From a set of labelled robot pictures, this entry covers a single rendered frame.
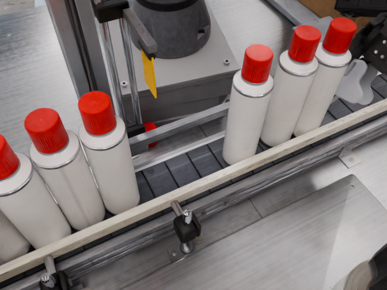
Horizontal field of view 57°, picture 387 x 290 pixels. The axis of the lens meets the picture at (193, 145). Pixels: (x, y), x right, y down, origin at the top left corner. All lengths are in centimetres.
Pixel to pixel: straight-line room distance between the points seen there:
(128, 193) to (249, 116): 19
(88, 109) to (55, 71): 47
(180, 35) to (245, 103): 22
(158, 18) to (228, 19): 35
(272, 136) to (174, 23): 24
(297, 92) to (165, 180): 23
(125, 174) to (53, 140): 11
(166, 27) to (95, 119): 29
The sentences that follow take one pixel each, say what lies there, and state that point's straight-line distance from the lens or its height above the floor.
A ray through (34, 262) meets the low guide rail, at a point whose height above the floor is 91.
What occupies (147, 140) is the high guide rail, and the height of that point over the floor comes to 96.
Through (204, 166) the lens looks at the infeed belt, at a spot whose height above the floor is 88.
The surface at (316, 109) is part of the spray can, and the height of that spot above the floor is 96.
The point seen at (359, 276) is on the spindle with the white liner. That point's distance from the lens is 32.
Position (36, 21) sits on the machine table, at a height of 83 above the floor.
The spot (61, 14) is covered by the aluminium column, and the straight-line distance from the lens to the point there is 45.
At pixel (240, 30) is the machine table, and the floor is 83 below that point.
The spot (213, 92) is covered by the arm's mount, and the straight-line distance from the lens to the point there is 65.
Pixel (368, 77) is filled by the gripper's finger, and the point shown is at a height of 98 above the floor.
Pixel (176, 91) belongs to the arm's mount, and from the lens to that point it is 62.
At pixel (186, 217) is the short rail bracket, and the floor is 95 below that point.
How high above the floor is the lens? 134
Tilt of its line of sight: 53 degrees down
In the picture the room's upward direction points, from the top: 2 degrees clockwise
